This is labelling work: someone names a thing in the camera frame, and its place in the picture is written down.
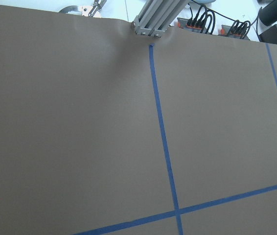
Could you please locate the orange black connector block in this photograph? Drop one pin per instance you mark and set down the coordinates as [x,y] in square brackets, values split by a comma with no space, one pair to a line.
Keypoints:
[203,21]

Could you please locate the aluminium frame post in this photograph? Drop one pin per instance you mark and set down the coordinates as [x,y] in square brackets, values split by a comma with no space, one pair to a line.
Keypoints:
[156,16]

